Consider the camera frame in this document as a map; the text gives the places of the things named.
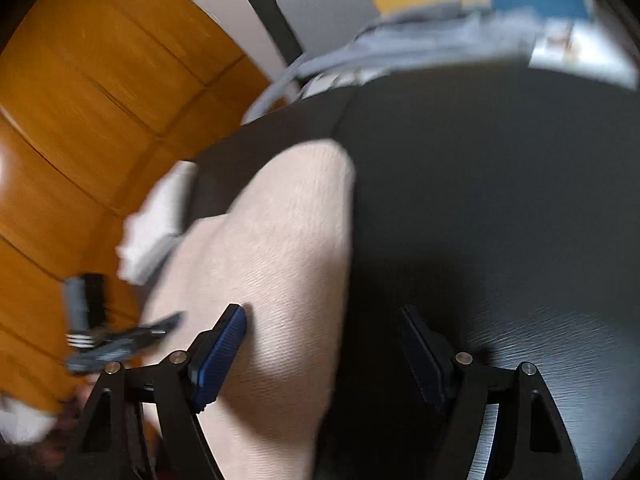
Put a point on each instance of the blue-grey garment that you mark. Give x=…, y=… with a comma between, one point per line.
x=425, y=40

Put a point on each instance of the grey yellow blue chair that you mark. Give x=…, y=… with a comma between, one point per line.
x=325, y=0

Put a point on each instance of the white deer print cushion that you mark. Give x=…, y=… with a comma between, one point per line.
x=590, y=55

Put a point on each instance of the black rolled mat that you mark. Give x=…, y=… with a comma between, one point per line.
x=272, y=15

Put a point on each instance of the white folded towel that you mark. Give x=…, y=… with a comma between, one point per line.
x=155, y=225

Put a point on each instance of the beige knit sweater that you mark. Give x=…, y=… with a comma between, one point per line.
x=280, y=260

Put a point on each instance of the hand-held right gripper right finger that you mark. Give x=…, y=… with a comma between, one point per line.
x=420, y=355

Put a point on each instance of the wooden wardrobe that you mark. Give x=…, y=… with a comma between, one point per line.
x=100, y=110

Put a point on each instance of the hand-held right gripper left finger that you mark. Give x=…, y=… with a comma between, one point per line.
x=222, y=355

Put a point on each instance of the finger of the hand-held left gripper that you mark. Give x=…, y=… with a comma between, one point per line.
x=162, y=327
x=107, y=352

